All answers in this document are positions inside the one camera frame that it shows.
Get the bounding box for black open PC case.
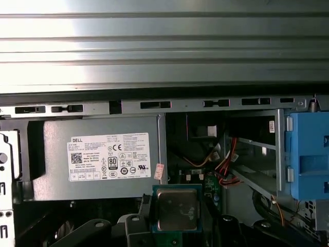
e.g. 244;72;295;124
0;90;329;247

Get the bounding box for blue plastic drive bracket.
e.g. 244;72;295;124
284;111;329;201

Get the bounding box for grey power supply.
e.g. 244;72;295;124
22;114;168;202

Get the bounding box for coloured power wire bundle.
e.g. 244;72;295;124
179;136;309;230

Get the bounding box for grey metal drive cage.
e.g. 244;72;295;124
223;108;329;232

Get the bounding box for silver CPU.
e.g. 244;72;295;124
151;183;204;234

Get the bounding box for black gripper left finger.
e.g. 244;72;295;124
47;193;158;247

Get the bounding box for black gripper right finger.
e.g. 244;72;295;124
203;197;321;247

